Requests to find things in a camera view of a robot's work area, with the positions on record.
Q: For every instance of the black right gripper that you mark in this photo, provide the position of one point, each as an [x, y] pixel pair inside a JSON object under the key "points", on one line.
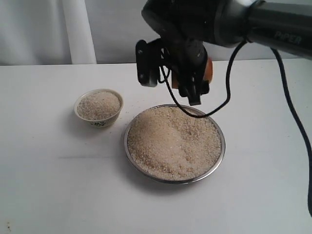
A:
{"points": [[183, 26]]}

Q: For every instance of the brown wooden cup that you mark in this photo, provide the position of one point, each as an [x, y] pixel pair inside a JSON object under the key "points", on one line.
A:
{"points": [[208, 75]]}

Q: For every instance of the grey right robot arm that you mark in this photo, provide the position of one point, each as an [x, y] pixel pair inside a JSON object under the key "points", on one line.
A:
{"points": [[285, 27]]}

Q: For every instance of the steel basin of rice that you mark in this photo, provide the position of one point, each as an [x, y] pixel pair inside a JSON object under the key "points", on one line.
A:
{"points": [[168, 146]]}

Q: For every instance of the small white ceramic bowl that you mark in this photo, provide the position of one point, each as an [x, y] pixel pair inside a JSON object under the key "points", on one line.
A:
{"points": [[99, 108]]}

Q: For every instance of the white backdrop curtain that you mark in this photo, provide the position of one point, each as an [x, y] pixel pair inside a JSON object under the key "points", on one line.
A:
{"points": [[42, 32]]}

